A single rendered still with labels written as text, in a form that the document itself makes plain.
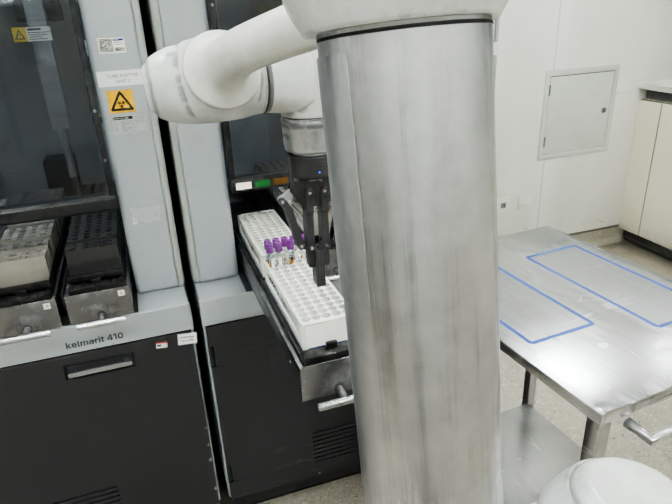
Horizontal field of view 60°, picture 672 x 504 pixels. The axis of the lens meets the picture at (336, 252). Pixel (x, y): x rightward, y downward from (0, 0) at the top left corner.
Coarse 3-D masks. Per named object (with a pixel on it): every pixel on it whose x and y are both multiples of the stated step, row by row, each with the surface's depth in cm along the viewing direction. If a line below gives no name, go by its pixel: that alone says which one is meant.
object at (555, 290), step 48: (528, 240) 140; (576, 240) 138; (528, 288) 117; (576, 288) 116; (624, 288) 115; (528, 336) 101; (576, 336) 100; (624, 336) 100; (528, 384) 164; (576, 384) 88; (624, 384) 88; (528, 432) 156; (528, 480) 141
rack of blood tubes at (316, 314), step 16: (272, 272) 119; (288, 272) 118; (304, 272) 119; (272, 288) 120; (288, 288) 113; (304, 288) 112; (320, 288) 111; (288, 304) 106; (304, 304) 107; (320, 304) 106; (336, 304) 105; (288, 320) 109; (304, 320) 102; (320, 320) 100; (336, 320) 101; (304, 336) 100; (320, 336) 101; (336, 336) 102
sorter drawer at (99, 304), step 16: (128, 256) 148; (128, 272) 136; (80, 288) 126; (96, 288) 127; (112, 288) 128; (128, 288) 129; (80, 304) 127; (96, 304) 128; (112, 304) 129; (128, 304) 130; (80, 320) 128; (112, 320) 126
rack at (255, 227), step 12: (240, 216) 151; (252, 216) 150; (264, 216) 150; (276, 216) 150; (240, 228) 150; (252, 228) 142; (264, 228) 143; (276, 228) 142; (288, 228) 141; (252, 240) 135; (252, 252) 138; (264, 252) 129; (264, 276) 128
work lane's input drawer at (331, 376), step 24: (240, 240) 148; (240, 264) 148; (264, 288) 125; (264, 312) 124; (288, 336) 107; (288, 360) 106; (312, 360) 98; (336, 360) 99; (312, 384) 99; (336, 384) 101
